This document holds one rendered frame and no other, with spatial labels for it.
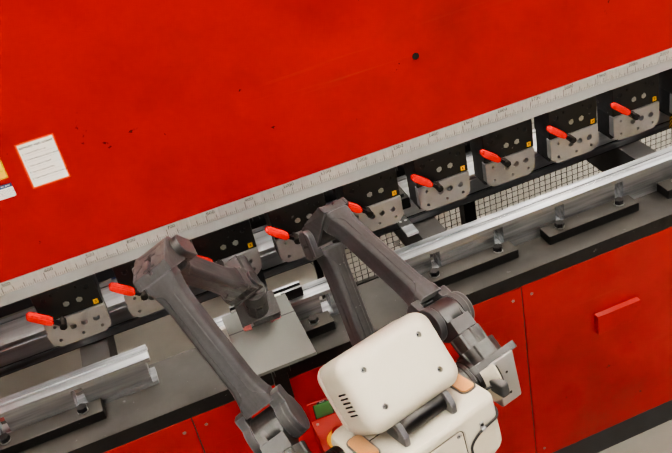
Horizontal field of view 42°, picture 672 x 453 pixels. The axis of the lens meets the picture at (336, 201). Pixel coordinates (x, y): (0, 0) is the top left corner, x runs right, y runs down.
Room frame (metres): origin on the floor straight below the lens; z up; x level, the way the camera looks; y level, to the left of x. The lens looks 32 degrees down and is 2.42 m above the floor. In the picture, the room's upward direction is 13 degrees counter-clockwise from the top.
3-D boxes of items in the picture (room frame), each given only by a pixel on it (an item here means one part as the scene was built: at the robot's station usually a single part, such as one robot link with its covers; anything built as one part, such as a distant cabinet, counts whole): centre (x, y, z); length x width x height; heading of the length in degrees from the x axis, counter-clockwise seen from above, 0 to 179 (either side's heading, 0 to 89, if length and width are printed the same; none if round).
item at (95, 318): (1.75, 0.69, 1.19); 0.15 x 0.09 x 0.17; 103
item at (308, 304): (1.87, 0.23, 0.92); 0.39 x 0.06 x 0.10; 103
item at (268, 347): (1.71, 0.25, 1.00); 0.26 x 0.18 x 0.01; 13
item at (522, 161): (2.03, -0.48, 1.19); 0.15 x 0.09 x 0.17; 103
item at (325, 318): (1.81, 0.23, 0.89); 0.30 x 0.05 x 0.03; 103
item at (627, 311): (1.94, -0.75, 0.58); 0.15 x 0.02 x 0.07; 103
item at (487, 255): (1.94, -0.32, 0.89); 0.30 x 0.05 x 0.03; 103
